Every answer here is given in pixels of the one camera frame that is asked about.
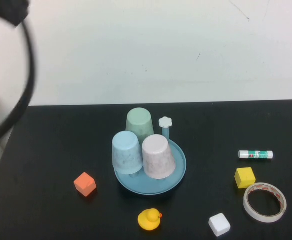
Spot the light blue plastic cup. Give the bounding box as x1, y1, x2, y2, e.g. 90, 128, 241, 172
111, 130, 144, 175

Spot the pink plastic cup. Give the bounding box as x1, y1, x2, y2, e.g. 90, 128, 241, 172
142, 134, 176, 180

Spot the white foam cube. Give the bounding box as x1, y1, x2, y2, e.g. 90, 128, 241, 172
208, 212, 231, 238

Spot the white tape roll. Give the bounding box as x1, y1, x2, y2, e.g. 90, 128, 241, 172
243, 182, 287, 224

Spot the yellow foam cube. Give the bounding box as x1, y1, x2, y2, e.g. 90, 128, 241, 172
234, 167, 256, 190

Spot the blue cup stand with pegs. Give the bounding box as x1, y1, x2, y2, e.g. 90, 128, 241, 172
114, 116, 187, 195

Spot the white green glue stick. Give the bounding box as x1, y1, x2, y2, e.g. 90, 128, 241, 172
238, 150, 274, 160

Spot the orange foam cube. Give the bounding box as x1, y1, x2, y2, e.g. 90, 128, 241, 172
73, 171, 97, 198

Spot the green plastic cup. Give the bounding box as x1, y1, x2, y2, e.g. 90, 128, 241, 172
125, 107, 154, 141

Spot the yellow rubber duck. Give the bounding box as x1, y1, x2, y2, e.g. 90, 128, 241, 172
137, 208, 163, 231

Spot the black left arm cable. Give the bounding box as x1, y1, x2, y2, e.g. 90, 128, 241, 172
0, 21, 38, 151

